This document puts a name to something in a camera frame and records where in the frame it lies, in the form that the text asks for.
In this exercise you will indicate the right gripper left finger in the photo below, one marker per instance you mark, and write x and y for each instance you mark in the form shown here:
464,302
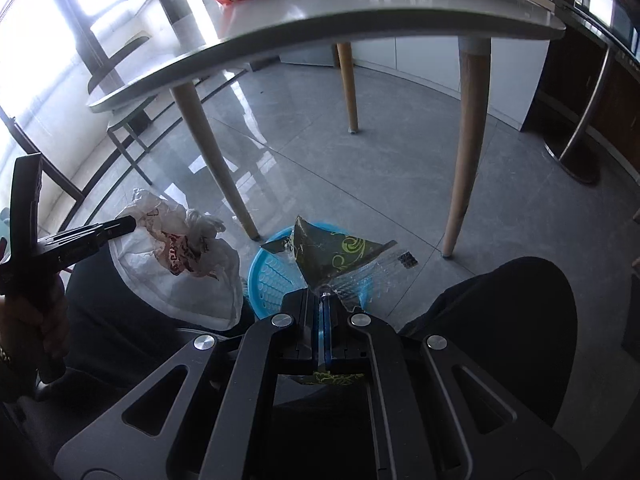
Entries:
303,306

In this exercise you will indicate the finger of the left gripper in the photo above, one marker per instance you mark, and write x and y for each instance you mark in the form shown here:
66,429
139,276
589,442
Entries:
64,249

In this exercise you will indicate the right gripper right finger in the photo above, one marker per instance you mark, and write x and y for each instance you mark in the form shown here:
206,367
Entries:
340,342

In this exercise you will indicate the green patterned clear wrapper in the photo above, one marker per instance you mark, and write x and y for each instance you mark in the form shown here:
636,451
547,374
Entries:
339,263

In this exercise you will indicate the white red-printed plastic bag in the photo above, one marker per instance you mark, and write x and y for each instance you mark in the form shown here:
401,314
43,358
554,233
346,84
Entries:
176,262

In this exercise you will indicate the person's left hand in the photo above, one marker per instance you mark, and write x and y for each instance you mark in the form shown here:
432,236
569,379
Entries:
35,333

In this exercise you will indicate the blue plastic waste basket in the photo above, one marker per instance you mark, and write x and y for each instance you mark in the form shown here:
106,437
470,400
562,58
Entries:
271,277

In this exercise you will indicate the dark green chair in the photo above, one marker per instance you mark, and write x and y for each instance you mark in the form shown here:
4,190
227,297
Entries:
131,117

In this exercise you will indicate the round white table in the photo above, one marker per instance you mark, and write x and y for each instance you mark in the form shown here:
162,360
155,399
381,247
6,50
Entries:
249,30

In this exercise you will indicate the dark bar table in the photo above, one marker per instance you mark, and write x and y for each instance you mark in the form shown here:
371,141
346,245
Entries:
587,99

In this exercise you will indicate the white microwave on bar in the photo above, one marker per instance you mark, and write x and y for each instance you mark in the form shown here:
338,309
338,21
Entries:
614,17

